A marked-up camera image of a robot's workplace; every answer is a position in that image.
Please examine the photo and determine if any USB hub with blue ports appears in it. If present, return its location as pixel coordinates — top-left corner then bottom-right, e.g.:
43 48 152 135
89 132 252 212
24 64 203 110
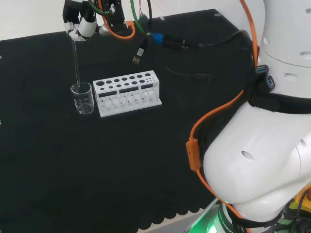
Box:
255 65 277 89

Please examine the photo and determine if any black adapter box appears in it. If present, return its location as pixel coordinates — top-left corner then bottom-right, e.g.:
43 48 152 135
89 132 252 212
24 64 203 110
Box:
162 33 187 50

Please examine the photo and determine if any clear glass beaker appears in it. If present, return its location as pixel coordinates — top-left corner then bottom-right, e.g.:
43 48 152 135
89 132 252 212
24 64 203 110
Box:
70 82 95 115

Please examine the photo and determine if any yellow stop button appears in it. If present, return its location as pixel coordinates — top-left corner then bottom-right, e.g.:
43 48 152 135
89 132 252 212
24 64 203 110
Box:
288 186 311 212

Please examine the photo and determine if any white test tube rack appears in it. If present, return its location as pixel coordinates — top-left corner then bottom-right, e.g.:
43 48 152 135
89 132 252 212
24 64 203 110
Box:
92 70 163 118

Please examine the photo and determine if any black USB plug cable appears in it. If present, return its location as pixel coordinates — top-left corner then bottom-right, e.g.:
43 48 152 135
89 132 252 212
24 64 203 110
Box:
132 0 154 66

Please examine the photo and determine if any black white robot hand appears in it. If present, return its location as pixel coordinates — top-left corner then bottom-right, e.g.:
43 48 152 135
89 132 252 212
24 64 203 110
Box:
62 0 98 42

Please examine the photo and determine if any pale board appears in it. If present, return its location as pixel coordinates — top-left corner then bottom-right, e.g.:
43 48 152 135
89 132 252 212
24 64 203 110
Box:
138 196 222 233

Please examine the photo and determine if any orange cable loop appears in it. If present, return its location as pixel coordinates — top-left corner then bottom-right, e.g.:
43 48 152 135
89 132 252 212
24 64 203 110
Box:
100 14 136 40

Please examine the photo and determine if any blue connector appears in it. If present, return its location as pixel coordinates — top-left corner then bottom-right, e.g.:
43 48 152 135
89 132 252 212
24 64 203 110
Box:
151 33 164 45

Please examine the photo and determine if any green cable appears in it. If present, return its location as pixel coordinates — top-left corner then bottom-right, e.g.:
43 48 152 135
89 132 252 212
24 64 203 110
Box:
130 0 149 37
87 0 113 16

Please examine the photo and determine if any black cable with ferrite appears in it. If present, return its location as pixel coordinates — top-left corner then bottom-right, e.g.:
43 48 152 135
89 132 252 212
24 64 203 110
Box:
163 65 215 85

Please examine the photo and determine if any black bench cloth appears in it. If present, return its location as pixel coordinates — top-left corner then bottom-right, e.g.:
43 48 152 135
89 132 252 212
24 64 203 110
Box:
0 9 259 233

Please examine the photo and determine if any clear glass rod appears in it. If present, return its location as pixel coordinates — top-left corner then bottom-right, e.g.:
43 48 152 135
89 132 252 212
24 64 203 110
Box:
72 39 81 88

